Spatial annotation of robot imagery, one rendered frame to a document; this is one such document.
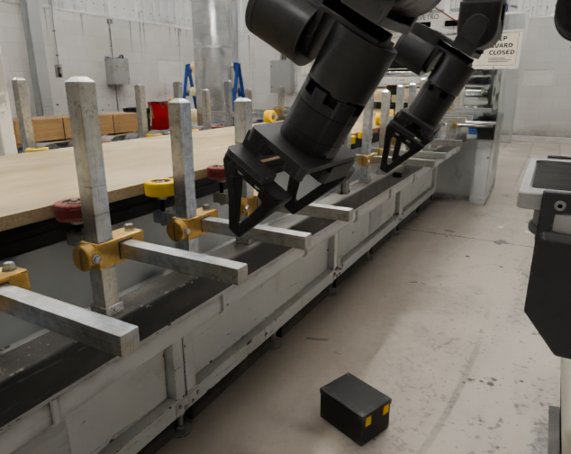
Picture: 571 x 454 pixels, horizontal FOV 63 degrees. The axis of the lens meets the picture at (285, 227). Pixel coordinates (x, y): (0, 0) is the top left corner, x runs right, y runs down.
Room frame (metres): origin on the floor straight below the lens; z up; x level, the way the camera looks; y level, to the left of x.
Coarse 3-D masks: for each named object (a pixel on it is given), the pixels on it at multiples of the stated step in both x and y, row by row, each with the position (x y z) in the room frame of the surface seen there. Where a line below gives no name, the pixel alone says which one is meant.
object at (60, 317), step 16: (0, 288) 0.64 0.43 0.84; (16, 288) 0.64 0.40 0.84; (0, 304) 0.62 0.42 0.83; (16, 304) 0.60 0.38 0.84; (32, 304) 0.59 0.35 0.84; (48, 304) 0.59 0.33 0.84; (64, 304) 0.59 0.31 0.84; (32, 320) 0.59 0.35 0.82; (48, 320) 0.57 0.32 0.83; (64, 320) 0.55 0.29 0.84; (80, 320) 0.54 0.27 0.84; (96, 320) 0.54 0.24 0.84; (112, 320) 0.54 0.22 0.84; (80, 336) 0.54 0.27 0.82; (96, 336) 0.52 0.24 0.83; (112, 336) 0.51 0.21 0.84; (128, 336) 0.51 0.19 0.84; (112, 352) 0.51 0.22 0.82; (128, 352) 0.51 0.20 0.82
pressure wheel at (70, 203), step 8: (64, 200) 0.95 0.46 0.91; (72, 200) 0.93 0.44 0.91; (56, 208) 0.90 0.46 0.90; (64, 208) 0.90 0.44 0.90; (72, 208) 0.90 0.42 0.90; (80, 208) 0.90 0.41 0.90; (56, 216) 0.91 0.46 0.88; (64, 216) 0.90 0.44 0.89; (72, 216) 0.90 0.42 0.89; (80, 216) 0.90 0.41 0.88; (72, 224) 0.92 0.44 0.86; (80, 224) 0.94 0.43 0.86
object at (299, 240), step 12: (156, 216) 1.14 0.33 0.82; (168, 216) 1.13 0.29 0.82; (204, 228) 1.07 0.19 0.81; (216, 228) 1.05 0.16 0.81; (228, 228) 1.04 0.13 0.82; (252, 228) 1.00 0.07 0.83; (264, 228) 1.00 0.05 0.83; (276, 228) 1.00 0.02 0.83; (252, 240) 1.00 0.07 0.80; (264, 240) 0.99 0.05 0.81; (276, 240) 0.97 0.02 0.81; (288, 240) 0.96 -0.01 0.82; (300, 240) 0.95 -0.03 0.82
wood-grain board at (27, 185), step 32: (224, 128) 2.72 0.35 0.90; (352, 128) 2.72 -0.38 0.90; (0, 160) 1.52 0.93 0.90; (32, 160) 1.52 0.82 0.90; (64, 160) 1.52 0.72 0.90; (128, 160) 1.52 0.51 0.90; (160, 160) 1.52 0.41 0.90; (0, 192) 1.05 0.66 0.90; (32, 192) 1.05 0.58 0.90; (64, 192) 1.05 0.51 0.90; (128, 192) 1.11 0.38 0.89; (0, 224) 0.84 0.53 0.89
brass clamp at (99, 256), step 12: (108, 240) 0.84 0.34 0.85; (120, 240) 0.86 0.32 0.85; (72, 252) 0.82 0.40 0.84; (84, 252) 0.80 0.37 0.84; (96, 252) 0.81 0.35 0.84; (108, 252) 0.83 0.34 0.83; (120, 252) 0.86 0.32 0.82; (84, 264) 0.80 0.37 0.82; (96, 264) 0.81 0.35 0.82; (108, 264) 0.83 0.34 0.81
